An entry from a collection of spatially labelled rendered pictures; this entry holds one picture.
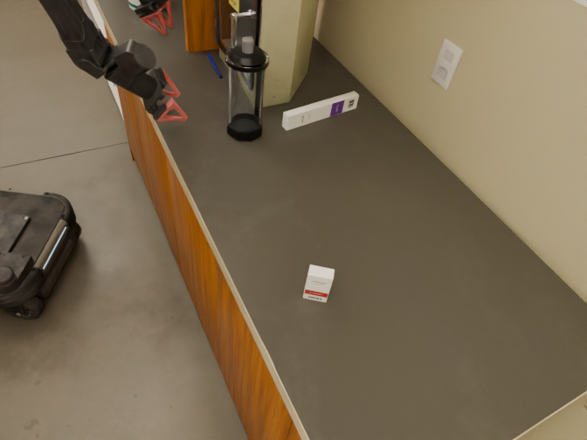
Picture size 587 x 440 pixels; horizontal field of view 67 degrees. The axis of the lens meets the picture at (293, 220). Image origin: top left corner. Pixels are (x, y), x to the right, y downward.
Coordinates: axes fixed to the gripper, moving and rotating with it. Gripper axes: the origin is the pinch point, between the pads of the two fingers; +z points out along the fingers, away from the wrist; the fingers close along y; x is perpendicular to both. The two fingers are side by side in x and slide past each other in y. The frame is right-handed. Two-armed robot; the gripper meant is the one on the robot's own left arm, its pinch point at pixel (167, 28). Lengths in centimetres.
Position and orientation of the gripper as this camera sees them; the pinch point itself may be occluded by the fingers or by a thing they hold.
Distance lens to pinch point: 152.6
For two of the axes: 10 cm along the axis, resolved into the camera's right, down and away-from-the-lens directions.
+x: -8.9, 0.3, 4.6
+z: 3.7, 6.4, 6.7
